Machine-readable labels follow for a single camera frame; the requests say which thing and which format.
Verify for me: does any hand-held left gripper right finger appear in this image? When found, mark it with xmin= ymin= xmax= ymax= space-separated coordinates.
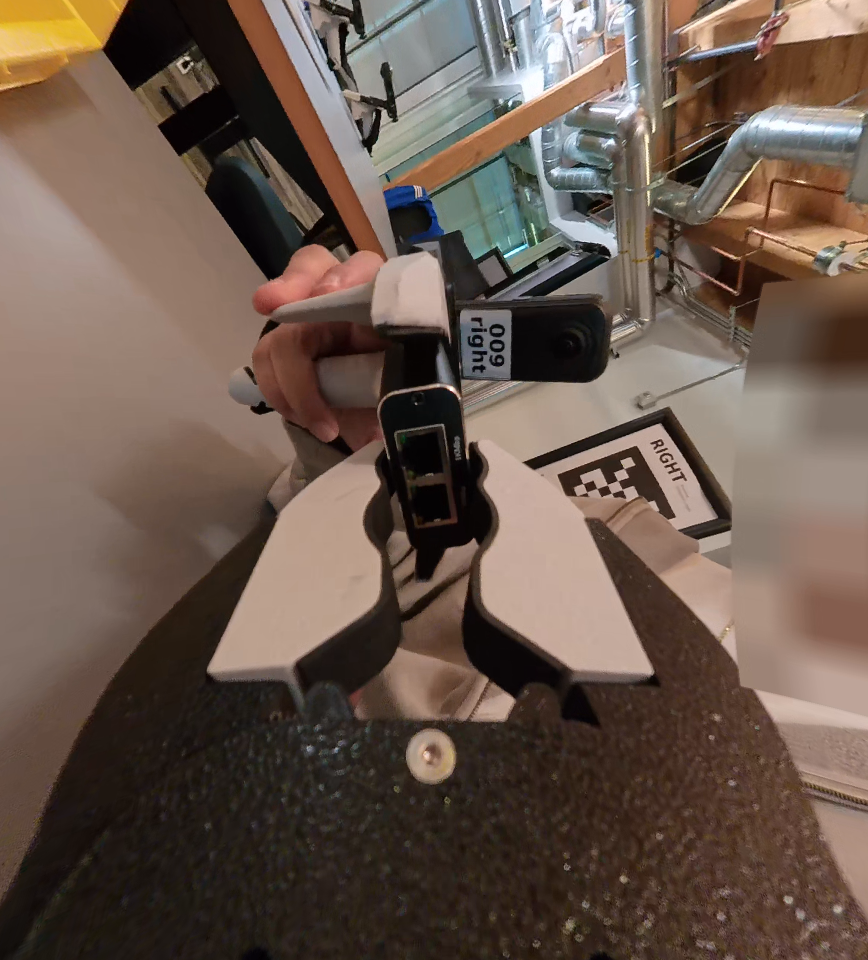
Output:
xmin=462 ymin=438 xmax=657 ymax=710

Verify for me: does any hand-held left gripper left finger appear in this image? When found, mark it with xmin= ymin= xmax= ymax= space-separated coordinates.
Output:
xmin=207 ymin=448 xmax=405 ymax=695

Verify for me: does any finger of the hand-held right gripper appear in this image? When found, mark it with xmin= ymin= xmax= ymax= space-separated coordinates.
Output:
xmin=383 ymin=328 xmax=459 ymax=393

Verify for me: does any black ethernet splitter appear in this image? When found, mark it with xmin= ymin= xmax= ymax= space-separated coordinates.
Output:
xmin=376 ymin=378 xmax=477 ymax=552

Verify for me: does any person's right hand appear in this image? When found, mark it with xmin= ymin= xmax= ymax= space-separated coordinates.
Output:
xmin=252 ymin=246 xmax=388 ymax=445

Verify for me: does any framed checker marker poster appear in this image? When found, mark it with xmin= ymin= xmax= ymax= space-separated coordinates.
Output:
xmin=524 ymin=407 xmax=732 ymax=540

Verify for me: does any silver vertical pipe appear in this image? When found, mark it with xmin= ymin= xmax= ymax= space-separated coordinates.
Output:
xmin=542 ymin=0 xmax=667 ymax=342

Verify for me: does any dark office chair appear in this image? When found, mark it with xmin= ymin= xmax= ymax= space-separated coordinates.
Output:
xmin=205 ymin=156 xmax=307 ymax=280

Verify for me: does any yellow plastic bin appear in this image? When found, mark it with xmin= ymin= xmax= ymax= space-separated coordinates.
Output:
xmin=0 ymin=0 xmax=126 ymax=99

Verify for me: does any silver ventilation duct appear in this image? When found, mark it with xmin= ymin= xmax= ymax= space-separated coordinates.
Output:
xmin=655 ymin=105 xmax=868 ymax=226

